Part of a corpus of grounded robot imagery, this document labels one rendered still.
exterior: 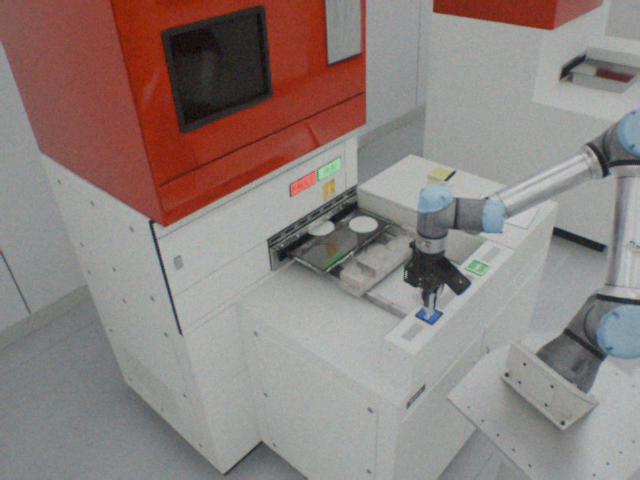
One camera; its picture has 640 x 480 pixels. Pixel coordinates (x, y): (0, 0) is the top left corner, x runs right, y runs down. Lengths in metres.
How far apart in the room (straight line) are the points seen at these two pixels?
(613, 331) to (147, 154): 1.08
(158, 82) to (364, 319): 0.88
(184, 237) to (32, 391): 1.61
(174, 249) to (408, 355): 0.67
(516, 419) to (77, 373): 2.10
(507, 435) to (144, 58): 1.19
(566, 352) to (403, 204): 0.79
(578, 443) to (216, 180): 1.10
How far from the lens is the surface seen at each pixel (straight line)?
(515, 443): 1.40
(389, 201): 1.92
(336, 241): 1.81
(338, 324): 1.62
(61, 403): 2.79
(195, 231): 1.50
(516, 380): 1.49
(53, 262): 3.11
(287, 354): 1.65
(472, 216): 1.23
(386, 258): 1.76
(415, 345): 1.37
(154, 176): 1.31
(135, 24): 1.22
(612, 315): 1.25
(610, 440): 1.48
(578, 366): 1.40
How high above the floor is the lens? 1.94
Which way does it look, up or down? 35 degrees down
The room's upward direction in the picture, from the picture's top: 3 degrees counter-clockwise
